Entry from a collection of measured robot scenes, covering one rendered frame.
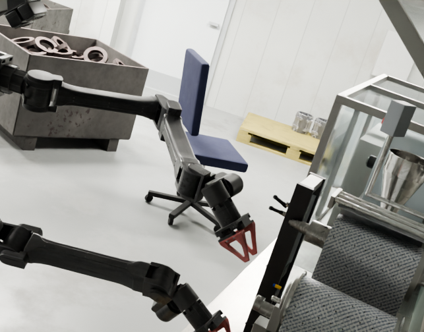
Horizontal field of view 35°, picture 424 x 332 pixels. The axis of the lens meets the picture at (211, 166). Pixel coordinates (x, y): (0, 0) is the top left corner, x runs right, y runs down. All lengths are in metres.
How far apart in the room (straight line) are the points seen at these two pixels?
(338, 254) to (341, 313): 0.24
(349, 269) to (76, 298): 2.23
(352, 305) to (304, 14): 7.03
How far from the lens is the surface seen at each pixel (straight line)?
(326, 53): 8.51
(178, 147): 1.77
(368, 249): 1.78
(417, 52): 1.29
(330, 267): 1.80
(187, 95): 4.97
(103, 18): 8.47
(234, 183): 1.67
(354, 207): 1.80
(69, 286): 3.85
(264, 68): 8.53
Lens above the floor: 1.99
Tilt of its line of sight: 18 degrees down
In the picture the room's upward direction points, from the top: 18 degrees clockwise
